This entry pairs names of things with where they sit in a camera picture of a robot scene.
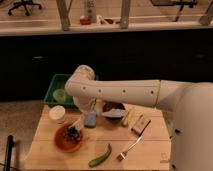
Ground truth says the white handled black brush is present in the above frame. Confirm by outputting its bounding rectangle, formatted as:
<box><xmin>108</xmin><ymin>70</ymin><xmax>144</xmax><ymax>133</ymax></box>
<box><xmin>66</xmin><ymin>118</ymin><xmax>84</xmax><ymax>141</ymax></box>

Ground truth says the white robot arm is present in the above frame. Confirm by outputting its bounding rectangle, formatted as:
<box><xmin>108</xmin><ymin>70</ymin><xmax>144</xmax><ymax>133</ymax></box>
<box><xmin>65</xmin><ymin>65</ymin><xmax>213</xmax><ymax>171</ymax></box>

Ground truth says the small green cup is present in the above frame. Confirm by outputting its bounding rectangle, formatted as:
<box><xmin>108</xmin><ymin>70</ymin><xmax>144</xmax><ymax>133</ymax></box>
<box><xmin>53</xmin><ymin>89</ymin><xmax>67</xmax><ymax>103</ymax></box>

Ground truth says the white paper cup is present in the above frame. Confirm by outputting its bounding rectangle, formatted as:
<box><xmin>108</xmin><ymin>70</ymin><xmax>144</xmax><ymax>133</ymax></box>
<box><xmin>49</xmin><ymin>105</ymin><xmax>66</xmax><ymax>124</ymax></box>

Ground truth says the yellow banana piece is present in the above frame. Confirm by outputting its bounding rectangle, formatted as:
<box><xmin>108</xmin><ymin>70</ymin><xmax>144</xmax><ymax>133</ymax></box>
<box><xmin>121</xmin><ymin>108</ymin><xmax>134</xmax><ymax>127</ymax></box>

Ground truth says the blue grey sponge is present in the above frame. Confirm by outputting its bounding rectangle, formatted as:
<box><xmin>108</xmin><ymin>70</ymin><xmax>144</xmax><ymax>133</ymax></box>
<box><xmin>84</xmin><ymin>112</ymin><xmax>97</xmax><ymax>128</ymax></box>

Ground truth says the green plastic tray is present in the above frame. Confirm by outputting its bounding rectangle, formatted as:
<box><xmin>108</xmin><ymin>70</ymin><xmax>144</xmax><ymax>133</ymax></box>
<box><xmin>44</xmin><ymin>74</ymin><xmax>76</xmax><ymax>109</ymax></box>

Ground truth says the brown wooden block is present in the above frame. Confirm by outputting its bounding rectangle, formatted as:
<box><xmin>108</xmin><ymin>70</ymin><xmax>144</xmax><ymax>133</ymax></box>
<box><xmin>131</xmin><ymin>115</ymin><xmax>151</xmax><ymax>136</ymax></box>

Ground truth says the orange bowl with grapes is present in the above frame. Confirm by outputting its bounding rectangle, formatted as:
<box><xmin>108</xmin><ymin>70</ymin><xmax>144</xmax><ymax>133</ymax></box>
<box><xmin>54</xmin><ymin>123</ymin><xmax>83</xmax><ymax>153</ymax></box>

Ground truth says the red object on shelf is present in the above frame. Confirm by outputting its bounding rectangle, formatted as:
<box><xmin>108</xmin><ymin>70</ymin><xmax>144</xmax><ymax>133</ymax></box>
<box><xmin>79</xmin><ymin>16</ymin><xmax>92</xmax><ymax>25</ymax></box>

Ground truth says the silver metal fork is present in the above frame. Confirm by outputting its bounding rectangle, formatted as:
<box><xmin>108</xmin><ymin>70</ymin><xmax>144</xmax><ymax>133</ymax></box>
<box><xmin>116</xmin><ymin>135</ymin><xmax>142</xmax><ymax>162</ymax></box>

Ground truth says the green pea pod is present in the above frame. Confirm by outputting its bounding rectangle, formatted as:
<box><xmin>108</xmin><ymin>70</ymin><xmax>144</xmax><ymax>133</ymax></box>
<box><xmin>88</xmin><ymin>144</ymin><xmax>112</xmax><ymax>168</ymax></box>

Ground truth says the black pole at left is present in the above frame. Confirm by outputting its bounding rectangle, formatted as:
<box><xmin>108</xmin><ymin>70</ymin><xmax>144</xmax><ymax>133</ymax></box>
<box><xmin>3</xmin><ymin>135</ymin><xmax>14</xmax><ymax>171</ymax></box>

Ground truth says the black office chair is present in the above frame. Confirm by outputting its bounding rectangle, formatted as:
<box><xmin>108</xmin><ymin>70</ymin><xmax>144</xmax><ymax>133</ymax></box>
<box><xmin>8</xmin><ymin>0</ymin><xmax>42</xmax><ymax>16</ymax></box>

